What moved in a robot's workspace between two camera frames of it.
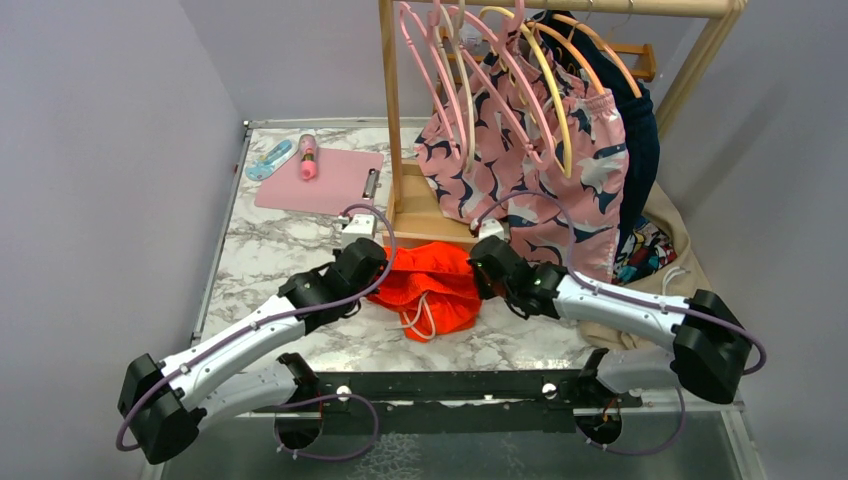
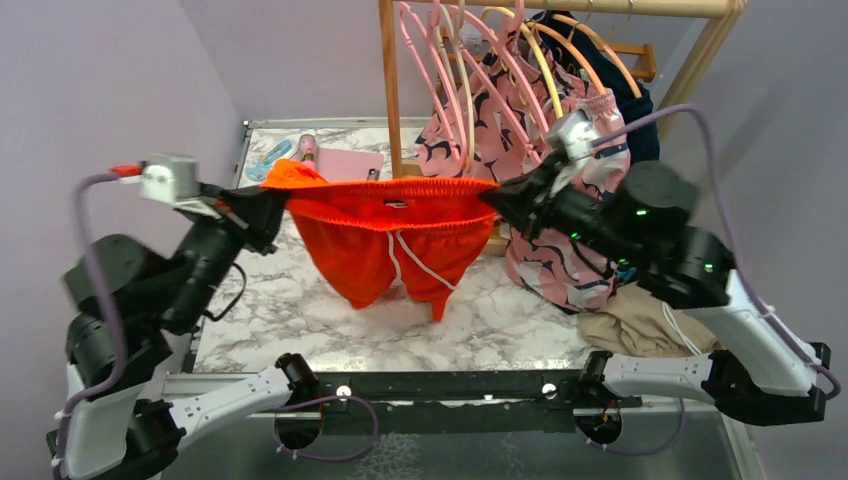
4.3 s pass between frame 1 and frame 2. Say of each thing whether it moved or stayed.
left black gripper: moved
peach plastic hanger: stayed
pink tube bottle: stayed
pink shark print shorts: stayed
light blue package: stayed
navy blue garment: stayed
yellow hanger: stayed
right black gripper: moved
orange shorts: moved
